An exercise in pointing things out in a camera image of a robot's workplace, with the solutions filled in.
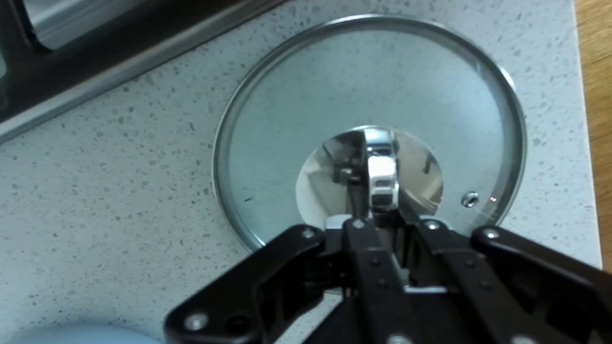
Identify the light blue container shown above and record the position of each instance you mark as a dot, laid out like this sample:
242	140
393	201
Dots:
84	335

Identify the stainless steel gas stove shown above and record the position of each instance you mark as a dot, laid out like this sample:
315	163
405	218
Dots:
59	54

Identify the glass pot lid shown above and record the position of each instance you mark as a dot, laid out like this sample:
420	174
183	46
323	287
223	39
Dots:
342	113

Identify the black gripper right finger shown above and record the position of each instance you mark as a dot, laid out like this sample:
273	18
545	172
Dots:
512	289

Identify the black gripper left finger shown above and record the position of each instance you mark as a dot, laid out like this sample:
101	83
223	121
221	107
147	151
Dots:
258	300

